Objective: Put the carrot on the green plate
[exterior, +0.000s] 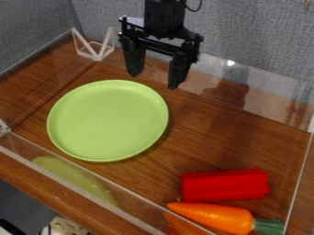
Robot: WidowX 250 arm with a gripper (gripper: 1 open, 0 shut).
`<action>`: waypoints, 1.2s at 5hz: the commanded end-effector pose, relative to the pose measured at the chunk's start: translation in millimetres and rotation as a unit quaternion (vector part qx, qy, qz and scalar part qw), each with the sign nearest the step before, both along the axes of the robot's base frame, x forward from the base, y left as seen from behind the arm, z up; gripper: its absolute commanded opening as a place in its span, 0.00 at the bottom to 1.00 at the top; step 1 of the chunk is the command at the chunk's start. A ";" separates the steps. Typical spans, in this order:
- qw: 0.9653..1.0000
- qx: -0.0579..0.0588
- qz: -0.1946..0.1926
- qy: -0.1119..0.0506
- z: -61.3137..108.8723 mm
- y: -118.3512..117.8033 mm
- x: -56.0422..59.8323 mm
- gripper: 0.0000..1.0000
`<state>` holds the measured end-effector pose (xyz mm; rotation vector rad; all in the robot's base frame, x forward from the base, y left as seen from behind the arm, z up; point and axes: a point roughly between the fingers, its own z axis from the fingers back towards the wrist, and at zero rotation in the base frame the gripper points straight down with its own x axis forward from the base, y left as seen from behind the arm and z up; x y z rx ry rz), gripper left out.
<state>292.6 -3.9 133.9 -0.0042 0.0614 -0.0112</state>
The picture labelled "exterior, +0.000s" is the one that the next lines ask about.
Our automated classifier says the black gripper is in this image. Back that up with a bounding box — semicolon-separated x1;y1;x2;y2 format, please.
119;16;204;89

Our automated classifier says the orange toy carrot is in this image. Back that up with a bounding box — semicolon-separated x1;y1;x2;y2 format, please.
168;202;285;235

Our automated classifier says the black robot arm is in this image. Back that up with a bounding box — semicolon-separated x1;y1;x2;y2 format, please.
119;0;204;89

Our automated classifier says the green plastic plate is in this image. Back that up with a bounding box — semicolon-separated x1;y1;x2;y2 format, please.
47;80;170;162

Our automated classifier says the red toy pepper block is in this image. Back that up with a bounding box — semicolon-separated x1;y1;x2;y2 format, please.
182;169;270;202

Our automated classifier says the clear acrylic corner bracket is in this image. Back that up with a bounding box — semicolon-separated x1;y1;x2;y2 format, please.
71;27;115;62

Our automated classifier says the clear acrylic enclosure wall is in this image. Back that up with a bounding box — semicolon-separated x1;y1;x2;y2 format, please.
0;34;314;235

